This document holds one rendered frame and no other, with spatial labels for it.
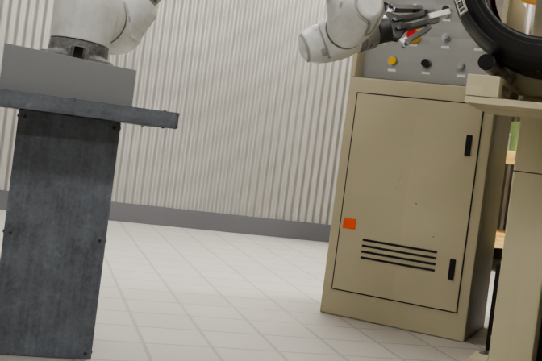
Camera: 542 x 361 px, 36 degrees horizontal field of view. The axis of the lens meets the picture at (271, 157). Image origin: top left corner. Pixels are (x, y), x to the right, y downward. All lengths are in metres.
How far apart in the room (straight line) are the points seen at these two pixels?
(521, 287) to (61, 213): 1.39
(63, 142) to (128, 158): 3.33
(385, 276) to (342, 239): 0.21
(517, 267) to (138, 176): 3.28
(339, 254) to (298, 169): 2.56
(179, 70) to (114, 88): 3.39
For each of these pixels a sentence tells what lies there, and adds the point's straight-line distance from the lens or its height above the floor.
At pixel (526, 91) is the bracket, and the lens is 2.69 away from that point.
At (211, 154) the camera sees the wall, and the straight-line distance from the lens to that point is 5.56.
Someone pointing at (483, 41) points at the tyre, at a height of 0.96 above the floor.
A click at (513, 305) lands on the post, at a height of 0.21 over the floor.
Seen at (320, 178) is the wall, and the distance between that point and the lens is 5.77.
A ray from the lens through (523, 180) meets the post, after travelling 2.70.
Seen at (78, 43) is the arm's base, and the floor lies 0.79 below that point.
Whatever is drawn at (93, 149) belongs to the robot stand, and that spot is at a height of 0.53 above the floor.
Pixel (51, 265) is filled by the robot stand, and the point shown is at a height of 0.23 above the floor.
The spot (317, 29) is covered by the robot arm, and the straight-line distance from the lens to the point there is 2.15.
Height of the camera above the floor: 0.60
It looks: 1 degrees down
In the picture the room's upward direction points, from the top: 7 degrees clockwise
